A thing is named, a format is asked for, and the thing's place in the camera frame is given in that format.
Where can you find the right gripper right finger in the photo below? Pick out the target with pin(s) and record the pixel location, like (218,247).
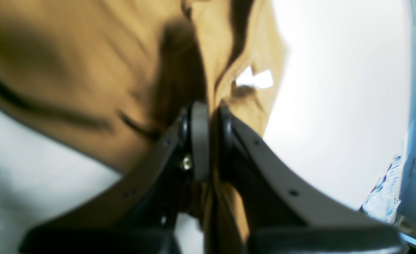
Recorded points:
(285,214)

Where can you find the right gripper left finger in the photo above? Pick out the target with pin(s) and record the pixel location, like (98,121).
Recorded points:
(137,215)

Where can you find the brown T-shirt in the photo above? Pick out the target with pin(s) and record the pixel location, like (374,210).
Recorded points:
(88,87)

